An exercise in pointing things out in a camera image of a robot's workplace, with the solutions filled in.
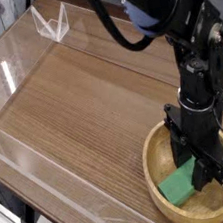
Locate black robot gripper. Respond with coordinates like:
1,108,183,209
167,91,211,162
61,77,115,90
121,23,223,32
161,95,223,196

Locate green rectangular block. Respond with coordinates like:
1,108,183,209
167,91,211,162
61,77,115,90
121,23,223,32
157,157,196,207

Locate brown wooden bowl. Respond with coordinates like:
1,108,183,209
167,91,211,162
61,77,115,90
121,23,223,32
142,122,223,223

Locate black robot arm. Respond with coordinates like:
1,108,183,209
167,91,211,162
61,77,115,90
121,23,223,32
123,0,223,191

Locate clear acrylic tray walls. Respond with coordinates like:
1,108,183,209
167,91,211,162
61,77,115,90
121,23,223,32
0,0,223,223

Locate clear acrylic corner bracket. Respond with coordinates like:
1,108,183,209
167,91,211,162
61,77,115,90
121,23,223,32
30,3,70,43

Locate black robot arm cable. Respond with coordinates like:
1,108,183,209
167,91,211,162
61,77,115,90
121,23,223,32
81,0,158,59

